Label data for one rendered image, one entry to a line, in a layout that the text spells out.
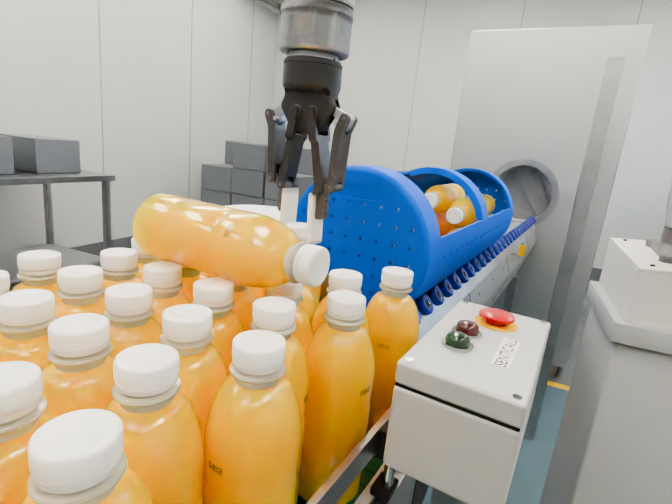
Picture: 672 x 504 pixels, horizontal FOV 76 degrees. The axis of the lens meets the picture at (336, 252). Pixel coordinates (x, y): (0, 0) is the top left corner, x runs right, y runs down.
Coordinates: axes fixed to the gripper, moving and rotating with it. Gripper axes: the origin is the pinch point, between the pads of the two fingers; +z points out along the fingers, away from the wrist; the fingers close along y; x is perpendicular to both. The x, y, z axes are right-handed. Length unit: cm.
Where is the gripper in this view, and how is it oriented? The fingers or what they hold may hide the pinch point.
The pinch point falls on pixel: (301, 216)
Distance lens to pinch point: 60.3
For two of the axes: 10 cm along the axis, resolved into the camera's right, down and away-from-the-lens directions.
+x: -5.3, 1.7, -8.3
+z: -0.9, 9.6, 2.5
